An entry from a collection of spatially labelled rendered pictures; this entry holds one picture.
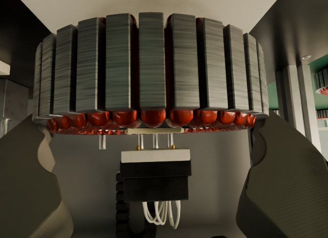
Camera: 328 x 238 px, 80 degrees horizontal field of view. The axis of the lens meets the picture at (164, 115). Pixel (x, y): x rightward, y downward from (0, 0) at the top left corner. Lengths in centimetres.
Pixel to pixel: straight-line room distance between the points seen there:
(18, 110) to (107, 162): 17
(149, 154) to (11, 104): 24
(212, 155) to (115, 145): 20
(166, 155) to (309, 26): 16
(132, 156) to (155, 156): 2
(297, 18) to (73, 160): 40
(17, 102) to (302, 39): 37
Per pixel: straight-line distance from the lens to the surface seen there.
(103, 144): 23
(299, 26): 22
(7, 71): 29
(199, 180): 42
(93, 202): 43
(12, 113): 36
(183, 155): 18
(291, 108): 30
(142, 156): 18
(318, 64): 40
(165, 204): 33
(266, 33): 21
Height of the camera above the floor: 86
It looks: 8 degrees down
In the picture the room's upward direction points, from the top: 178 degrees clockwise
